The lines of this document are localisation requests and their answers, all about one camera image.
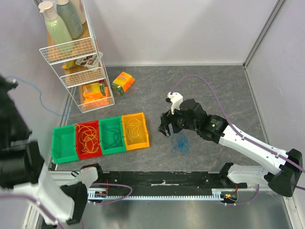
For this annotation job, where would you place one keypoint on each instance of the grey green bottle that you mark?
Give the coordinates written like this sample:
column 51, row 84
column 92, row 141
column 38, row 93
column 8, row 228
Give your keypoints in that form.
column 67, row 11

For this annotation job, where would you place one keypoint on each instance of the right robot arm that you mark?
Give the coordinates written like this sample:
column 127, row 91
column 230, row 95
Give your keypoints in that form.
column 278, row 169

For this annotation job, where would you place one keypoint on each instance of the aluminium corner post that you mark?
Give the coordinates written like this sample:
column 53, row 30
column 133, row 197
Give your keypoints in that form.
column 264, row 31

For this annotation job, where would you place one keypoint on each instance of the light green bottle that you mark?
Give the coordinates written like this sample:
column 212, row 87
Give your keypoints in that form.
column 56, row 27

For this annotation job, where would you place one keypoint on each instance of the white snack pouch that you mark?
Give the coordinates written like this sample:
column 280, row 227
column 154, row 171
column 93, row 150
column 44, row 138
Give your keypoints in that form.
column 90, row 62

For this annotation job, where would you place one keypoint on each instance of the red bin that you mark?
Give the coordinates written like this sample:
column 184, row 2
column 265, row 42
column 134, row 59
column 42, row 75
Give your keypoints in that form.
column 88, row 140

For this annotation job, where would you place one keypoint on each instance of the pink bottle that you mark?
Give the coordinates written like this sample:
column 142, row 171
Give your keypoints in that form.
column 80, row 10

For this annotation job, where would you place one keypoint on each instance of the far left green bin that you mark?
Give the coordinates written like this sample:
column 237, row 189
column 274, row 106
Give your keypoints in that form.
column 63, row 144

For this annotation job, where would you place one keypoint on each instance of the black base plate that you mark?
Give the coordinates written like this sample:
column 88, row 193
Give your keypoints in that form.
column 196, row 183

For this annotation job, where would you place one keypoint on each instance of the green bin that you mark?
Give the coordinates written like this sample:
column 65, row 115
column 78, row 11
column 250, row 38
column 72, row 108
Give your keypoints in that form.
column 111, row 136
column 63, row 144

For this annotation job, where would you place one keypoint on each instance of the orange yellow box in rack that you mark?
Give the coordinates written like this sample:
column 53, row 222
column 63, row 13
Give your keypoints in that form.
column 95, row 95

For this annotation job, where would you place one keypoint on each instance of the orange bin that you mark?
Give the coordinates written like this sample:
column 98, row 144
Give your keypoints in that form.
column 135, row 131

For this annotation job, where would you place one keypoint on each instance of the white cable duct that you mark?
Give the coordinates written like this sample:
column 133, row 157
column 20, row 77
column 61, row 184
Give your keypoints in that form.
column 97, row 194

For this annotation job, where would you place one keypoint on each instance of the orange juice carton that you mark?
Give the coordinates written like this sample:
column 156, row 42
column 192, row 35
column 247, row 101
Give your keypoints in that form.
column 122, row 83

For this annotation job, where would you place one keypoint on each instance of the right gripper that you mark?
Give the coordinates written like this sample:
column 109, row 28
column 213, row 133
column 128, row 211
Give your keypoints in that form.
column 171, row 122

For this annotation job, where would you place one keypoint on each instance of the yellow snack bag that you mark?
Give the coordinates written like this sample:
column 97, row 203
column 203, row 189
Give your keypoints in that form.
column 69, row 64

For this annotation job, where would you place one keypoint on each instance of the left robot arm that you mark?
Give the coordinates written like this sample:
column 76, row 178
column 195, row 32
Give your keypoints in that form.
column 25, row 175

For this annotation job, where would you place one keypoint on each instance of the white wire shelf rack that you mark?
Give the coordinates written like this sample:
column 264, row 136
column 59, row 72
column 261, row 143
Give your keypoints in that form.
column 74, row 78

